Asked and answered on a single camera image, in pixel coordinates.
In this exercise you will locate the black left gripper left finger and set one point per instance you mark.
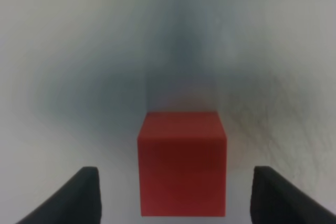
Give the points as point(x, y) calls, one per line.
point(77, 201)

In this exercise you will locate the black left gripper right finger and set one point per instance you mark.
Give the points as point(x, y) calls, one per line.
point(276, 200)

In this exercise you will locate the red cube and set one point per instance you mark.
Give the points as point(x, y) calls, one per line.
point(182, 160)

